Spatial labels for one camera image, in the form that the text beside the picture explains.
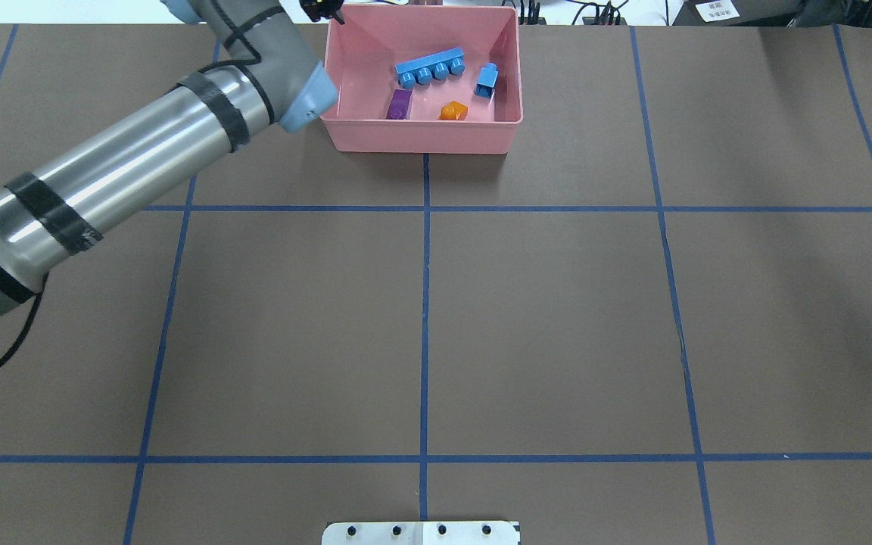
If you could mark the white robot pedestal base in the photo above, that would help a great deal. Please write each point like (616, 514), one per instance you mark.
(423, 532)

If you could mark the small blue block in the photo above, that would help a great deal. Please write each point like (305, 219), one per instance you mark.
(486, 82)

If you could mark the purple block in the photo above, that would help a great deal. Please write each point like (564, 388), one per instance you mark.
(400, 105)

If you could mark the black box with label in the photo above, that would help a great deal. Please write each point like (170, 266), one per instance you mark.
(795, 14)

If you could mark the pink plastic box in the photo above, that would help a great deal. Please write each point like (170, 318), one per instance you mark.
(360, 57)

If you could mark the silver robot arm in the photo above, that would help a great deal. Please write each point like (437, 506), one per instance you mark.
(65, 207)

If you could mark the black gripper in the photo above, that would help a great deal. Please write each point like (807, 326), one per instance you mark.
(322, 8)

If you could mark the long blue stud block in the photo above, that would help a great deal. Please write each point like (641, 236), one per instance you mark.
(433, 67)

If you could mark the orange block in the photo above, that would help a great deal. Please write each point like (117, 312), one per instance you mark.
(454, 111)

